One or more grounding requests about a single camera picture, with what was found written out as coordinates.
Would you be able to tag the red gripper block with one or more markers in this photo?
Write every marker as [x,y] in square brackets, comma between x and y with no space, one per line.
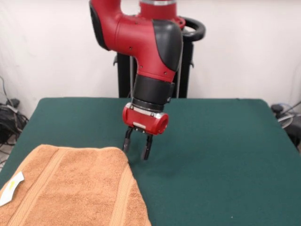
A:
[145,121]

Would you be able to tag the orange terry towel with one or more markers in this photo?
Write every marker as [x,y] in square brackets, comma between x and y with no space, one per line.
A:
[70,188]

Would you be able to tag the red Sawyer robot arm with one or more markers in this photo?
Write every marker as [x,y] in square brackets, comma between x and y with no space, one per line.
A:
[136,40]

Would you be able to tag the dark green table cloth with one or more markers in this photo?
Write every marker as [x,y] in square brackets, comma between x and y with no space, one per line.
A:
[211,153]

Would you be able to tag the small black oval object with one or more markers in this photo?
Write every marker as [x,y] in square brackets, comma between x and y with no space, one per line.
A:
[15,102]

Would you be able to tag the black oval floor object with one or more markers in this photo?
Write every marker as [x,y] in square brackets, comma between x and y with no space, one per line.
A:
[277,107]

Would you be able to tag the grey round base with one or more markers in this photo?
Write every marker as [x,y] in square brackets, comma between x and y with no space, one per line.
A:
[285,120]

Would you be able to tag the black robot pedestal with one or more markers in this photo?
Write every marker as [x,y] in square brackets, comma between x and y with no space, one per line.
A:
[188,70]

